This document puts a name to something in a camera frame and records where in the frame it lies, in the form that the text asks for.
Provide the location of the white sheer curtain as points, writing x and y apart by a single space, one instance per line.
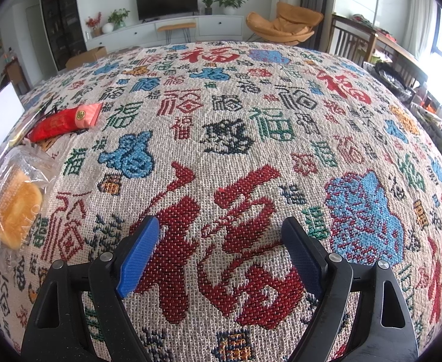
419 15

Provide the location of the red flower arrangement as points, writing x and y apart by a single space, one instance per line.
94 22

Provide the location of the small wooden bench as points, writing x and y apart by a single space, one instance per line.
176 26

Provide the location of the white television cabinet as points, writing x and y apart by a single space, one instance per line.
213 26

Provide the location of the red snack packet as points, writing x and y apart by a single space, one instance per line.
62 122

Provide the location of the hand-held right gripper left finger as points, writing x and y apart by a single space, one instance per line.
139 256

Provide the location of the tall dark display cabinet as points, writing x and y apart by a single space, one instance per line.
60 19

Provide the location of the small dark-potted plant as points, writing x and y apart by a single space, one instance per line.
208 5

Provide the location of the black television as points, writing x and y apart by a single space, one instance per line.
166 0

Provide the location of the round white vase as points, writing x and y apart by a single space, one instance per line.
108 28

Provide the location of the large green potted plant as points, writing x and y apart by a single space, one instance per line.
229 2

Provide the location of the dark snack packet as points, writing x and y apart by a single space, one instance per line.
41 112

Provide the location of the clear-wrapped bread bun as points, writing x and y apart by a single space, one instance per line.
13 203

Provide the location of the printed woven blanket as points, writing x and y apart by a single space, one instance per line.
243 158

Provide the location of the dark wooden table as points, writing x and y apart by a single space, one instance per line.
351 39

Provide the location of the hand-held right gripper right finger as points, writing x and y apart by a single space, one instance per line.
302 256

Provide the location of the leafy green plant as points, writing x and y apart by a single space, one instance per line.
118 17

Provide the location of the orange lounge chair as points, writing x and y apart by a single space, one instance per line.
281 26

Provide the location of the brown cardboard box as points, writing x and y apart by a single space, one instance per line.
87 56

